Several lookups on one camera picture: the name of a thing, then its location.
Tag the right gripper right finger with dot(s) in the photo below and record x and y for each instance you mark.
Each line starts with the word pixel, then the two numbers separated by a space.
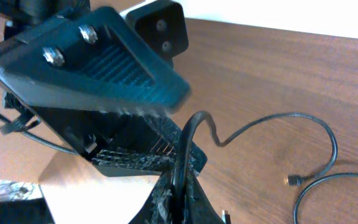
pixel 197 207

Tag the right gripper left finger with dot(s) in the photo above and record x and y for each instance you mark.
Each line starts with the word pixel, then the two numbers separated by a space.
pixel 158 208

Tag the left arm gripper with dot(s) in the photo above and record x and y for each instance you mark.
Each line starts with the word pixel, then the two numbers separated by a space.
pixel 63 63

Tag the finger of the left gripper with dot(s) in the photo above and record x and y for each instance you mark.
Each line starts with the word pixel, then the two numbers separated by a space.
pixel 137 145

